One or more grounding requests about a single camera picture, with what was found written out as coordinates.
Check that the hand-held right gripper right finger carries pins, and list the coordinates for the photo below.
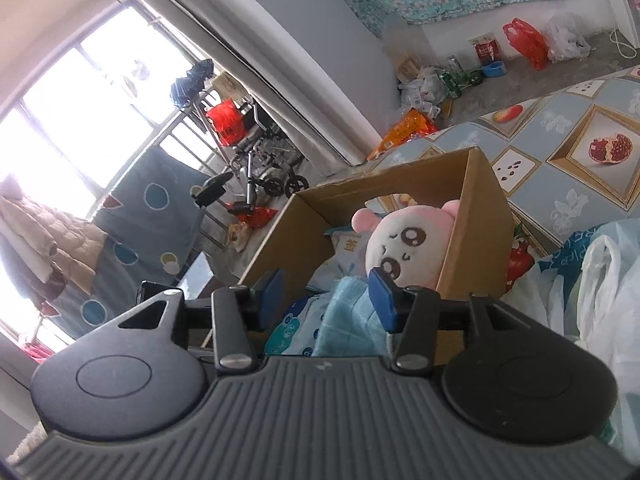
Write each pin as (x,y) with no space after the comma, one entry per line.
(385,300)

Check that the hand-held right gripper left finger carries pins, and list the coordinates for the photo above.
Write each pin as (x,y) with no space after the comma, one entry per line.
(270,300)

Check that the light blue towel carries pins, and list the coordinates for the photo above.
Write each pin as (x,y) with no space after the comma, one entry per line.
(345,320)

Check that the pink plush toy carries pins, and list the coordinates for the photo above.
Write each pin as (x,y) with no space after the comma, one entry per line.
(415,245)

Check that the cardboard box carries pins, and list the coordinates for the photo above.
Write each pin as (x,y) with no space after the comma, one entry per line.
(475,220)

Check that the blue cartoon wipes pack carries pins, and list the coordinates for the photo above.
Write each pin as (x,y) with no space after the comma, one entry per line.
(295,332)

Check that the white printed packet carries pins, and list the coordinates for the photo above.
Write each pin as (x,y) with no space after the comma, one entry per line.
(347,250)

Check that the crumpled red bag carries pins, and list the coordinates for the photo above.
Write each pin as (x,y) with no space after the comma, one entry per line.
(255,215)

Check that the wheelchair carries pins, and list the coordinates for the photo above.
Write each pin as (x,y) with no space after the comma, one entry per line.
(260,160)

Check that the blue circle print blanket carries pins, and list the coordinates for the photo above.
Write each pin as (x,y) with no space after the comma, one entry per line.
(150,210)

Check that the orange snack bag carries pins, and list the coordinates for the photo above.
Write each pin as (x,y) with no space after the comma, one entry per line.
(405,130)

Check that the metal railing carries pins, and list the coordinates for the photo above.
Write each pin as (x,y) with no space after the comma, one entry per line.
(192,135)

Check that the red bag with print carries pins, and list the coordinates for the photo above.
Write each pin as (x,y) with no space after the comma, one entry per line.
(225,122)

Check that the white plastic bag blue print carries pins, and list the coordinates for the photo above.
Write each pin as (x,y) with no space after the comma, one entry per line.
(570,255)

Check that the pile of white wrappers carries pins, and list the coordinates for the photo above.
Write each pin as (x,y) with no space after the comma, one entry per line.
(420,92)

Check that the plain white plastic bag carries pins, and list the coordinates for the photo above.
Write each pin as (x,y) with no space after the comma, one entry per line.
(615,320)

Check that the beige padded jacket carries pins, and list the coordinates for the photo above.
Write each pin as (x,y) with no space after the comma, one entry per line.
(50,230)

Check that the dark blue garment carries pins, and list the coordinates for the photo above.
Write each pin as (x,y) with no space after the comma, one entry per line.
(192,80)

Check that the grey curtain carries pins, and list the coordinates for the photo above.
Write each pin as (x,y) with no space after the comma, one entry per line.
(280,60)

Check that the fruit print bed cover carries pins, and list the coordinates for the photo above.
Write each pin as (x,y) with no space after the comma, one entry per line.
(565,125)

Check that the blue bowl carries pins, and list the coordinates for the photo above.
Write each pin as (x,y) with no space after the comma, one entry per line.
(494,69)

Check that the window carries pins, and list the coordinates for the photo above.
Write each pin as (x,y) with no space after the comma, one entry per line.
(75,100)

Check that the red plastic bag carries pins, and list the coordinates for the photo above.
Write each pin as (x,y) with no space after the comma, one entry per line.
(525,42)

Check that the clear plastic bag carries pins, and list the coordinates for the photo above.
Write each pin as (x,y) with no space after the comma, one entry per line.
(567,37)

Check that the white water dispenser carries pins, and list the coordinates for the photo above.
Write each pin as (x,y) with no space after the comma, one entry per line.
(625,5)

